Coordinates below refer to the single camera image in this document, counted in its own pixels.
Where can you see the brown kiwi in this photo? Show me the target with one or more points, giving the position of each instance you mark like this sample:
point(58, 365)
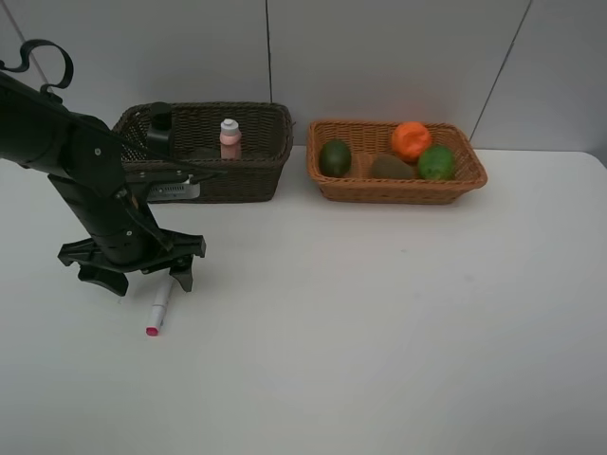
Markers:
point(391, 167)

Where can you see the orange wicker basket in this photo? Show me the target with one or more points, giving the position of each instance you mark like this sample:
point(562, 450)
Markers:
point(368, 140)

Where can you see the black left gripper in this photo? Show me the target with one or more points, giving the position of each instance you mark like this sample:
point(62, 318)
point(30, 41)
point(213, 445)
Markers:
point(103, 260)

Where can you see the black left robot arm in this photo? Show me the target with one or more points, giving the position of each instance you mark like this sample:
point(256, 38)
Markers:
point(82, 160)

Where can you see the white marker red caps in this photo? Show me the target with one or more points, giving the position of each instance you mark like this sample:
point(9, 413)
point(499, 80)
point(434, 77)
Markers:
point(159, 306)

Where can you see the orange tangerine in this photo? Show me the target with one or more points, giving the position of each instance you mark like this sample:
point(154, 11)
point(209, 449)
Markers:
point(410, 140)

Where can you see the dark green pump bottle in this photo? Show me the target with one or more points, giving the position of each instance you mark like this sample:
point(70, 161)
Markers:
point(159, 136)

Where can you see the dark green avocado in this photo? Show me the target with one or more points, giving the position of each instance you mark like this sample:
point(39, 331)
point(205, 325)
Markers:
point(335, 159)

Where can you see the bright green lime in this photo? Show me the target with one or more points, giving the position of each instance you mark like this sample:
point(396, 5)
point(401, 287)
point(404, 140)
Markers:
point(437, 163)

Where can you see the dark brown wicker basket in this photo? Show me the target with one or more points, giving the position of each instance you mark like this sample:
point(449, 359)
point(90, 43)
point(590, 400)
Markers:
point(266, 143)

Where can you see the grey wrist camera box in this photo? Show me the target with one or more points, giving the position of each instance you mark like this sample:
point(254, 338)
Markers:
point(163, 187)

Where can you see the pink bottle white cap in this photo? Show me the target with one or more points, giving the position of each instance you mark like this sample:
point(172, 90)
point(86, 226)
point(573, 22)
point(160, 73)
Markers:
point(230, 139)

